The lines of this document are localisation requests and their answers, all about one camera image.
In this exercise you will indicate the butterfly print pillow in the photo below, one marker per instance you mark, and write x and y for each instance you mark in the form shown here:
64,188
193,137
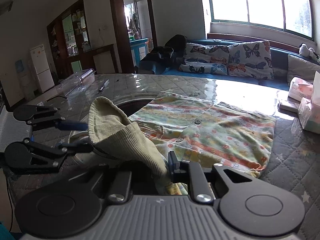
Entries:
202,57
250,60

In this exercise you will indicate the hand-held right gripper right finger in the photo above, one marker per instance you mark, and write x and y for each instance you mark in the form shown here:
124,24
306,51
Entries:
171,166

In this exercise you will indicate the blue cabinet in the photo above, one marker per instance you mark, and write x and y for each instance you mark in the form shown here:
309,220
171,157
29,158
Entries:
138,51

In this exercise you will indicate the black marker pen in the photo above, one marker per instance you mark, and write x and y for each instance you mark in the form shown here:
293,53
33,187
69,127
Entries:
103,85

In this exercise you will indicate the hanging clothes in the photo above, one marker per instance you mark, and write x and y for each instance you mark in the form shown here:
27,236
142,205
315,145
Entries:
134,21

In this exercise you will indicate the grey pillow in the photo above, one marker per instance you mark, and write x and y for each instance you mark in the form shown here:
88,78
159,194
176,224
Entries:
302,70

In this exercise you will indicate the blue sofa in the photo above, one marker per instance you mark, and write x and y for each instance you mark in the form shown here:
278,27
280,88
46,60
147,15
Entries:
280,57

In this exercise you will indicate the black clothing pile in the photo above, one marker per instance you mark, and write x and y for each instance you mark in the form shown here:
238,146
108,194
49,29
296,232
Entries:
167,52

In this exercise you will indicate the white refrigerator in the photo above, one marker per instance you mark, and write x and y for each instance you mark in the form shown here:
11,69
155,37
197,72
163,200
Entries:
42,67

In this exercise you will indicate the teal cloth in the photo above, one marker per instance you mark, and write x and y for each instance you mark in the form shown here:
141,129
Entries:
6,232

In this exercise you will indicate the window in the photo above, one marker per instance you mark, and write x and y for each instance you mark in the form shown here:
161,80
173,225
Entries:
262,2

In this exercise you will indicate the pink tissue pack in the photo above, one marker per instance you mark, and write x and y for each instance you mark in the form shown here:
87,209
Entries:
298,88

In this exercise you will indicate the pastel tissue box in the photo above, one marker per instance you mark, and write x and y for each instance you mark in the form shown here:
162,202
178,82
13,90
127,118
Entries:
310,117

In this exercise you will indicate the black and white plush toy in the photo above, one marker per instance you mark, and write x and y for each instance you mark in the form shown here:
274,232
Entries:
306,50

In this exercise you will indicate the floral baby jacket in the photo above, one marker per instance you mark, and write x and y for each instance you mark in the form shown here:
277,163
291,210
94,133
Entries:
225,135

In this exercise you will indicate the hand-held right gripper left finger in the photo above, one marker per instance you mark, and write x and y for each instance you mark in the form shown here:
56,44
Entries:
122,182

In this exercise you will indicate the flat white box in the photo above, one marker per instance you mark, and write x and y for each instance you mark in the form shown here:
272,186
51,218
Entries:
287,105

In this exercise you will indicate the dark wooden display cabinet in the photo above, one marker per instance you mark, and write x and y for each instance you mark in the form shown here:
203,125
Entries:
70,35

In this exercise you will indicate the clear plastic container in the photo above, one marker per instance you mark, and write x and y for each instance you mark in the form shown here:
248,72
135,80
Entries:
75,82

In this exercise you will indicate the brown door frame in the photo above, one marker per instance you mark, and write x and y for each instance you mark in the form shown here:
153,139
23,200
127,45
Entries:
116,30

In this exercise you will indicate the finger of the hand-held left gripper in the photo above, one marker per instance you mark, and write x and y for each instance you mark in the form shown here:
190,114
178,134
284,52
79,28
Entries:
72,148
75,125

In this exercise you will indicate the water dispenser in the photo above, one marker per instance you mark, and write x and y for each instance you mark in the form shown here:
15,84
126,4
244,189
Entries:
23,80

